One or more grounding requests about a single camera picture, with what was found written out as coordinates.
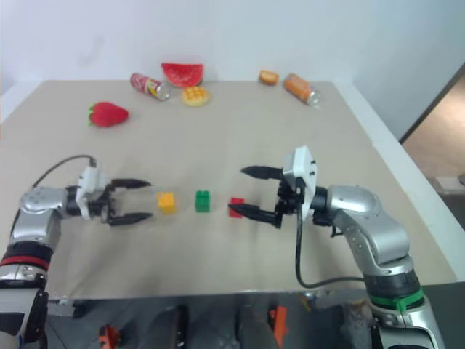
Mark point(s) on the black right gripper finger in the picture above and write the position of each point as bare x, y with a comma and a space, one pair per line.
263, 172
254, 212

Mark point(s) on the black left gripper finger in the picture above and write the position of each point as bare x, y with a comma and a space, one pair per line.
129, 219
130, 183

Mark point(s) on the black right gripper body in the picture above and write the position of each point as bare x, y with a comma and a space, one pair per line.
288, 198

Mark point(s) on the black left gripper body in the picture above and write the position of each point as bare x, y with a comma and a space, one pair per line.
105, 205

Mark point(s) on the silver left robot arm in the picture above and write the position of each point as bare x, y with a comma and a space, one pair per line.
36, 207

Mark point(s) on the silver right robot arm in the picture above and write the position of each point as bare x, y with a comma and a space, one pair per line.
378, 232

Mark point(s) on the red toy brick cube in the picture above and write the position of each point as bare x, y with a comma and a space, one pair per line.
237, 203

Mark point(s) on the yellow toy brick cube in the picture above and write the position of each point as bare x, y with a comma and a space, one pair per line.
167, 203

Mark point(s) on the beige table mat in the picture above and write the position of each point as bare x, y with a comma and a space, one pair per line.
218, 145

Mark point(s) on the green toy brick cube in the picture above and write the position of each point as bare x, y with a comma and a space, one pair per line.
202, 201

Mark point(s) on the red plush strawberry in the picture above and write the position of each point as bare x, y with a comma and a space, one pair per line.
109, 114

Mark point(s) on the orange bottle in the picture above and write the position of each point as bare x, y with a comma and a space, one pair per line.
299, 88

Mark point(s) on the small toy bread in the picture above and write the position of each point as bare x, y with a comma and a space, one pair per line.
269, 77

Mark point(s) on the red drink can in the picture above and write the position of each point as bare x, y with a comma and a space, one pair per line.
147, 85

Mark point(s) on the yellow toy waffle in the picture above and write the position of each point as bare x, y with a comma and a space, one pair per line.
195, 96

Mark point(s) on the orange clamp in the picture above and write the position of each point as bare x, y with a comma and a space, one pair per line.
109, 336
279, 323

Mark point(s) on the toy watermelon slice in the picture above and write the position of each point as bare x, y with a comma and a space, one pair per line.
181, 74

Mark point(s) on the grey background box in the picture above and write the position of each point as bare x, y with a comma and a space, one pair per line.
450, 183

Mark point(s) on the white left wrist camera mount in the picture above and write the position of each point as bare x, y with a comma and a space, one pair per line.
89, 181

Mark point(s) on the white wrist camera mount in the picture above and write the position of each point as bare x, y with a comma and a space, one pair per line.
89, 181
303, 171

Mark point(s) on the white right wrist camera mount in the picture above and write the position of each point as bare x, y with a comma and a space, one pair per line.
303, 171

